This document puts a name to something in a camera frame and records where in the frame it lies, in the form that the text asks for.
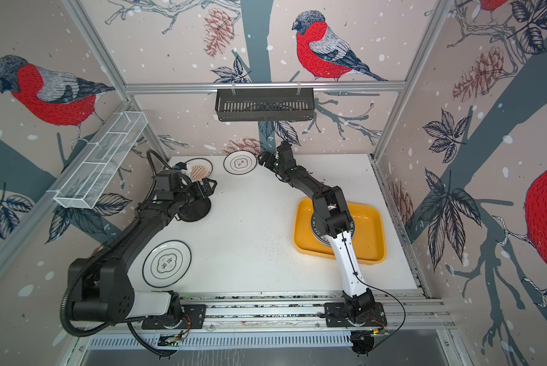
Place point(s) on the yellow plastic bin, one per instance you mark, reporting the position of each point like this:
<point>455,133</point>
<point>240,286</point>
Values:
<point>368,233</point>

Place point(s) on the small black plate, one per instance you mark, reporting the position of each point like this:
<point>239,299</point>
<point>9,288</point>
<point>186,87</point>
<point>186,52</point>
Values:
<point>195,210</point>

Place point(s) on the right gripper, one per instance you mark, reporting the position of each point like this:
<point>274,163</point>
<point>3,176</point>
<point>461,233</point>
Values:
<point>267,158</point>

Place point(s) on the white mesh wall shelf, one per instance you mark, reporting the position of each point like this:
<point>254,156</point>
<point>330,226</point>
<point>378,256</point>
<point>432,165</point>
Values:
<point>104,156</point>

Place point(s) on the white plate grey emblem front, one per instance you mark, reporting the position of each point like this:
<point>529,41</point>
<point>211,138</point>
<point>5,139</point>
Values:
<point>166,264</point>

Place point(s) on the black wire wall basket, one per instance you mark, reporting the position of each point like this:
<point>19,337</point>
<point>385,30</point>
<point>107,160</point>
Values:
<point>265,104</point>

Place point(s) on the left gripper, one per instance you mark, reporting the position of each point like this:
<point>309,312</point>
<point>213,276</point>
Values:
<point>208,190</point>

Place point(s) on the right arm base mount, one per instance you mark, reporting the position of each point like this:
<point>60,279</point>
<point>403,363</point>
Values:
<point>343,315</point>

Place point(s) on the orange sunburst plate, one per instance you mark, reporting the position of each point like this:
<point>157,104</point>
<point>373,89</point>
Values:
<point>198,168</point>

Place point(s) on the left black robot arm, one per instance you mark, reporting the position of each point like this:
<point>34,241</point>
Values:
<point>99,293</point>

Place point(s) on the white plate grey emblem back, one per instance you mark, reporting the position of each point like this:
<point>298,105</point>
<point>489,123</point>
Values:
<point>240,163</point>

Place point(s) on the white plate grey emblem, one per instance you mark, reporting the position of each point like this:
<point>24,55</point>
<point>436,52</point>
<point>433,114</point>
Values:
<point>240,163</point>
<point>166,264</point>

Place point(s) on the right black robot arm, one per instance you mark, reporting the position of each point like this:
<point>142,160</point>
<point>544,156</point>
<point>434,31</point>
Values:
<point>326,199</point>

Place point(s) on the dark green rim plate back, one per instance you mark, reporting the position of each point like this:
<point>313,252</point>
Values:
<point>317,233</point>

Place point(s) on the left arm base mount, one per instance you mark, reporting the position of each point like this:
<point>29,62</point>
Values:
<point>187,317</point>

